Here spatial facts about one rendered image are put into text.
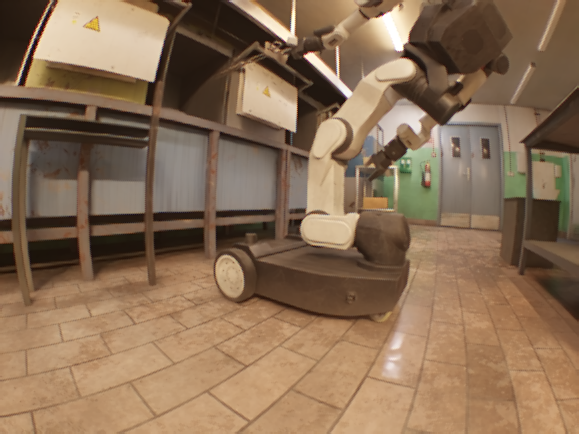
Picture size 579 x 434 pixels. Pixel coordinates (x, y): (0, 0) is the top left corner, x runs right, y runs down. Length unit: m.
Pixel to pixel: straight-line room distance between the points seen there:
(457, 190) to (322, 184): 4.38
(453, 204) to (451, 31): 4.44
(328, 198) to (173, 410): 0.79
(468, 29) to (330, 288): 0.94
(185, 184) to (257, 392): 1.21
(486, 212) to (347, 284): 4.63
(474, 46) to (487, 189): 4.43
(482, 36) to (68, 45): 1.52
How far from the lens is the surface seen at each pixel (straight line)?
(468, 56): 0.94
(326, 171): 0.89
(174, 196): 1.45
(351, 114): 0.92
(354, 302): 0.76
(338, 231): 0.83
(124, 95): 1.34
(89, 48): 1.26
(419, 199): 5.09
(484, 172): 5.25
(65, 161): 1.28
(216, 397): 0.54
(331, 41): 1.16
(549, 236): 2.15
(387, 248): 0.81
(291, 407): 0.52
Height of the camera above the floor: 0.39
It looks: 4 degrees down
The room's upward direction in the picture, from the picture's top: 2 degrees clockwise
